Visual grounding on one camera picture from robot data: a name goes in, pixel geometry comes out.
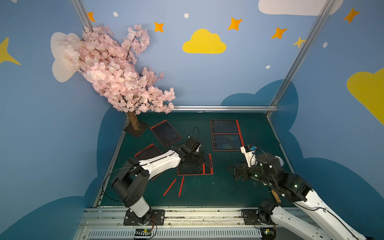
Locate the aluminium front rail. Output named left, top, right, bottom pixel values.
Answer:
left=73, top=206, right=332, bottom=240

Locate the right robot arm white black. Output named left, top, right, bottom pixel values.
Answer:
left=228, top=151, right=369, bottom=240

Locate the red stylus pair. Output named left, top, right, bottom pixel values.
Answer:
left=236, top=120, right=242, bottom=135
left=208, top=154, right=214, bottom=175

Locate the green garden fork wooden handle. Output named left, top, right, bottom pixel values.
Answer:
left=271, top=190, right=282, bottom=204

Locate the aluminium back frame bar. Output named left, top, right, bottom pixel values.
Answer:
left=173, top=106, right=278, bottom=113

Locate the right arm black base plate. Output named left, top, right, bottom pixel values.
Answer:
left=241, top=209, right=275, bottom=225

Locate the pink cherry blossom tree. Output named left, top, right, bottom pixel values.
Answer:
left=61, top=25, right=176, bottom=137

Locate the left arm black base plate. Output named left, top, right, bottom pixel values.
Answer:
left=123, top=209, right=165, bottom=226

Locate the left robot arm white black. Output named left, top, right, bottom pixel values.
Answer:
left=111, top=137, right=204, bottom=225

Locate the colourful scribble red writing tablet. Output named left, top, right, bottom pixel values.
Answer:
left=212, top=134, right=242, bottom=151

